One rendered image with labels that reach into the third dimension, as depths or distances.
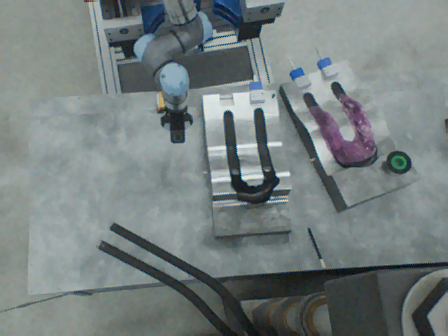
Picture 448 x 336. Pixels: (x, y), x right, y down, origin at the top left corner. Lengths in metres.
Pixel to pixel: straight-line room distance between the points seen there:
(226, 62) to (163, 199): 1.07
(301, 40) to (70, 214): 1.74
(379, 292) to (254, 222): 1.17
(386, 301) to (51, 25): 2.69
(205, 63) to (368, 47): 0.95
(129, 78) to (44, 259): 1.14
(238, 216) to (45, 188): 0.68
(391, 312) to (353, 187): 1.22
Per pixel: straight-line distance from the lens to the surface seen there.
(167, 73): 1.37
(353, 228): 1.84
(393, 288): 0.56
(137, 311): 2.53
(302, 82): 1.87
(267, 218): 1.71
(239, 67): 2.63
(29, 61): 2.97
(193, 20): 1.44
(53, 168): 1.85
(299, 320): 1.01
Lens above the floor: 2.52
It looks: 75 degrees down
